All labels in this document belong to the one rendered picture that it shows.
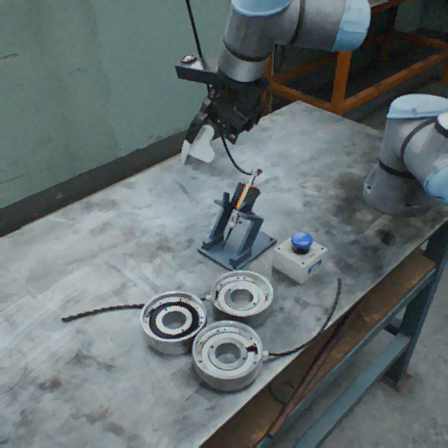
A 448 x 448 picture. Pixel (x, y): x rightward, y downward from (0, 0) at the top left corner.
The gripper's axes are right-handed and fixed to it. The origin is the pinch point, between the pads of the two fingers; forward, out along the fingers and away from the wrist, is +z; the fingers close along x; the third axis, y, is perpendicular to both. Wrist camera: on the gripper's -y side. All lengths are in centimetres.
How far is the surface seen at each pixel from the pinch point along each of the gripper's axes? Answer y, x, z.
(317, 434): 58, -8, 55
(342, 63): -21, 161, 87
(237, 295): 23.4, -17.6, 5.7
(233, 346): 28.5, -26.9, 1.0
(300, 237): 25.3, -3.2, 0.5
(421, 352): 80, 50, 82
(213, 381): 29.4, -33.8, -1.3
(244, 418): 39, -26, 27
